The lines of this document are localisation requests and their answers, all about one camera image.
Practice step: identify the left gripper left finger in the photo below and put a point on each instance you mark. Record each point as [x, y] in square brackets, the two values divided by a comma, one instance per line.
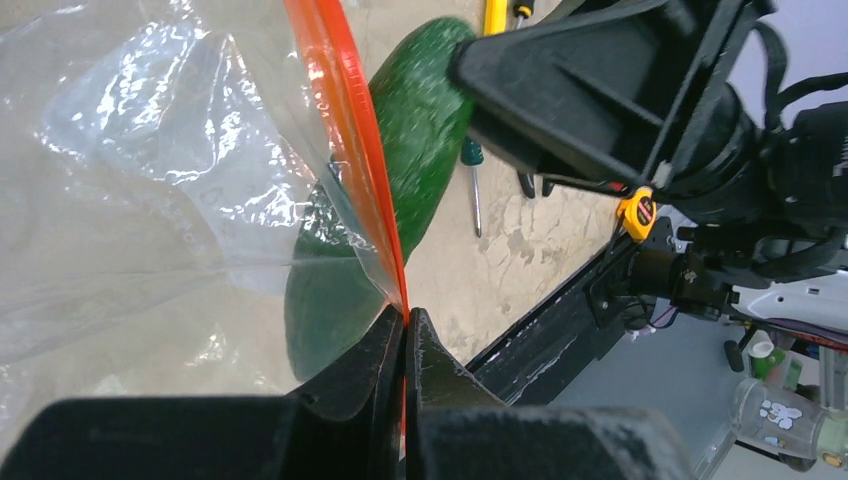
[344, 423]

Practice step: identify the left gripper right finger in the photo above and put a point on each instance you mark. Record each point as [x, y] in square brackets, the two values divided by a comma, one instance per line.
[457, 429]

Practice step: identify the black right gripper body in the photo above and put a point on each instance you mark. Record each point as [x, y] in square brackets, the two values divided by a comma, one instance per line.
[620, 95]

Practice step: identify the clear zip top bag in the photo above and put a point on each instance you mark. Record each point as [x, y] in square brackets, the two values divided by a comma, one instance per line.
[191, 200]

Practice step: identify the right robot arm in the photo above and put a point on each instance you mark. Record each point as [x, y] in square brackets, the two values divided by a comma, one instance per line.
[781, 268]

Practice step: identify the yellow tape measure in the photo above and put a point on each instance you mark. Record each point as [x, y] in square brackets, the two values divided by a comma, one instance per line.
[637, 214]

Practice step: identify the black pliers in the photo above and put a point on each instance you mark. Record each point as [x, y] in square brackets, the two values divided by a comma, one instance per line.
[527, 183]

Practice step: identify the clear glass cup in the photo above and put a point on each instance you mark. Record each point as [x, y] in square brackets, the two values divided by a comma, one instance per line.
[783, 422]

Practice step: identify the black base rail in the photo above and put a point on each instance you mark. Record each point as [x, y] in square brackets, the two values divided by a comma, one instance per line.
[536, 358]

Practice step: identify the yellow handled screwdriver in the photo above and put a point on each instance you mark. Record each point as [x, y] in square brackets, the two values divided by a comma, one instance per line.
[495, 17]

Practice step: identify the green handled screwdriver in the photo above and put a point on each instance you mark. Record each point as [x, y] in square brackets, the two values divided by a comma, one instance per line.
[472, 157]

